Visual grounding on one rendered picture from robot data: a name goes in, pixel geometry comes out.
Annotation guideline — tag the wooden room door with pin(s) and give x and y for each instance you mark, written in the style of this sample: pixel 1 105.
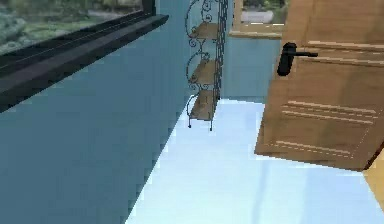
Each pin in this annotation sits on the wooden room door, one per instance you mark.
pixel 326 100

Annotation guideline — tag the wrought iron wooden shelf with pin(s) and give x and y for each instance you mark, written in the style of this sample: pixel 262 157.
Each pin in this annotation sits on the wrought iron wooden shelf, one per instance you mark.
pixel 204 71

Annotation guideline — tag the wooden framed window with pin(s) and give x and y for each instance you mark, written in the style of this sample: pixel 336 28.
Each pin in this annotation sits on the wooden framed window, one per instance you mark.
pixel 256 20

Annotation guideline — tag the black framed window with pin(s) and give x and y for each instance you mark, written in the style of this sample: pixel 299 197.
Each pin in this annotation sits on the black framed window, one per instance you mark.
pixel 60 36

